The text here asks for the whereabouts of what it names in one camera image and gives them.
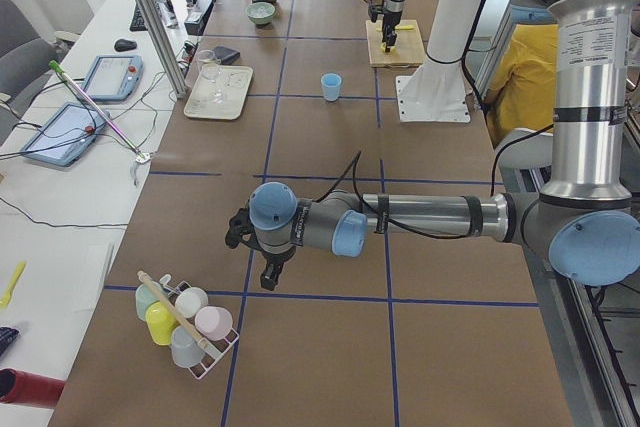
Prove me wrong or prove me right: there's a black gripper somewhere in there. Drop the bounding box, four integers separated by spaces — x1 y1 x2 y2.
368 0 403 47
225 205 296 290

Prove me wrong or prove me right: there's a lemon slice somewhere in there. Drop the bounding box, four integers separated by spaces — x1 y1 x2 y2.
380 44 396 53

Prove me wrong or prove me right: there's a light blue cup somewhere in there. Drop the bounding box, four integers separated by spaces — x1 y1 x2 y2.
321 73 342 102

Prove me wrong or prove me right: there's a pink cup in rack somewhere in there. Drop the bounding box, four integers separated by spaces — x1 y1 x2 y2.
194 306 233 341

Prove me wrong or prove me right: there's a white cup in rack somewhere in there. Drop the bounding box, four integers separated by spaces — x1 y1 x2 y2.
175 287 208 319

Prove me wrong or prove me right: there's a grey cup in rack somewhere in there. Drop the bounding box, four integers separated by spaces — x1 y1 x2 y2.
170 326 204 368

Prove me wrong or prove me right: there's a yellow cup in rack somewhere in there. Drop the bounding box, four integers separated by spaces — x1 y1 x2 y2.
145 301 179 346

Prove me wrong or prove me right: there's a pale green cup in rack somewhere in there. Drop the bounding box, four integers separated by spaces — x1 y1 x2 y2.
134 284 158 321

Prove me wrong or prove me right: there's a wooden cutting board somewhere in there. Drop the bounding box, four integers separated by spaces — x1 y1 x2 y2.
365 19 426 67

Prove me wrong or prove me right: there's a green bowl of ice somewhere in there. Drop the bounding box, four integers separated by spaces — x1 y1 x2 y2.
245 2 276 27

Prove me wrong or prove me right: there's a person in yellow shirt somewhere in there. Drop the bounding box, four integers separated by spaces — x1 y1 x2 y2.
484 24 558 145

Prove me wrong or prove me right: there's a grey folded cloth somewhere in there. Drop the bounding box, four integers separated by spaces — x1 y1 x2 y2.
213 46 240 65

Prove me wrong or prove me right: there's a metal grabber stick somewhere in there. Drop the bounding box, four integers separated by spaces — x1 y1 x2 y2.
49 60 151 187

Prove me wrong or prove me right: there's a cream bear tray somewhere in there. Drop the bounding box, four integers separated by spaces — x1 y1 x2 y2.
183 66 253 121

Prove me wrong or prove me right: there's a wine glass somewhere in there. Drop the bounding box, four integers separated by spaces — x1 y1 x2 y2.
196 49 226 103

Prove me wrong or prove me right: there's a black box on desk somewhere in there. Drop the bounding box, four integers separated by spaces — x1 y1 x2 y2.
184 0 213 36

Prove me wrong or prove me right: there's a water bottle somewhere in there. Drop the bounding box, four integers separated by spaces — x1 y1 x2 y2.
154 0 178 28

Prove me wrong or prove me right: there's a near blue teach pendant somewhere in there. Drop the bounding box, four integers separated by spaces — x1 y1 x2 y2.
20 102 107 167

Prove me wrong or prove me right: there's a blue teach pendant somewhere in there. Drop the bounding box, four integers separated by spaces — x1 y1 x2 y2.
20 102 107 167
82 55 143 103

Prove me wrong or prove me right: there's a far blue teach pendant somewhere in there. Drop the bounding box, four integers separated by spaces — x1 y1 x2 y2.
82 55 143 103

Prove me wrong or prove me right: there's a black keyboard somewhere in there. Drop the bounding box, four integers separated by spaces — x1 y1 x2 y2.
129 5 147 32

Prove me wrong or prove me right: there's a black computer mouse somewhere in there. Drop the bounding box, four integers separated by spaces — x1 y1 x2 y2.
113 38 138 52

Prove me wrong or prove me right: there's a yellow spatula on desk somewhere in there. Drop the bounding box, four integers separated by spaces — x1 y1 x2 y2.
0 261 26 309

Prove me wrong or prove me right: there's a red cylinder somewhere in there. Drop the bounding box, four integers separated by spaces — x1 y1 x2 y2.
1 368 65 409

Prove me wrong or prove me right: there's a grey office chair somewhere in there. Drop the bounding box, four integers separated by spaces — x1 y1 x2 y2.
0 0 59 143

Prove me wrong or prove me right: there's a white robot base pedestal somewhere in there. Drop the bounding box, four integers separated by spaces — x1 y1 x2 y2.
396 0 482 123

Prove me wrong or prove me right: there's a white wire cup rack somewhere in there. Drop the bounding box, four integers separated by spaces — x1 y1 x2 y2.
160 274 239 379

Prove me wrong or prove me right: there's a wooden rack handle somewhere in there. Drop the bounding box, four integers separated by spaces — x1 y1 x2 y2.
137 270 209 350

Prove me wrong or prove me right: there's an aluminium frame post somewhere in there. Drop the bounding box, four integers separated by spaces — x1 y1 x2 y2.
135 0 187 99

